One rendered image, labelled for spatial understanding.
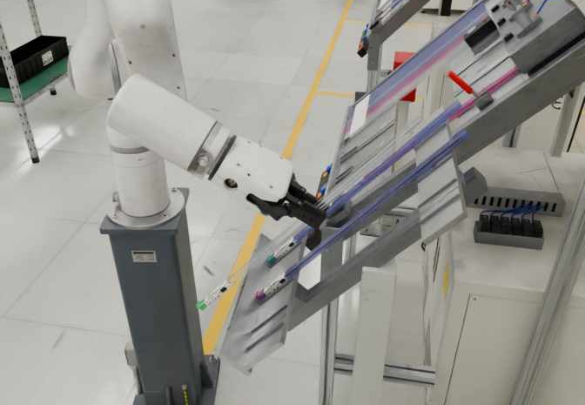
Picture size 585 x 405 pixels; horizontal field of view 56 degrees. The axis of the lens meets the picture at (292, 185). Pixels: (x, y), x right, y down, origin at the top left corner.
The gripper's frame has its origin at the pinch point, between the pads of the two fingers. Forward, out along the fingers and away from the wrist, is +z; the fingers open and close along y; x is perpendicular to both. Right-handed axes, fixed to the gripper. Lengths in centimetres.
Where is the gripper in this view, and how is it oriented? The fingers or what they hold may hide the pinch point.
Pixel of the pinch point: (311, 210)
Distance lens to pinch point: 81.5
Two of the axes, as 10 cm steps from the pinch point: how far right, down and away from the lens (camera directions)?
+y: 1.5, -5.2, 8.4
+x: -5.1, 6.9, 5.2
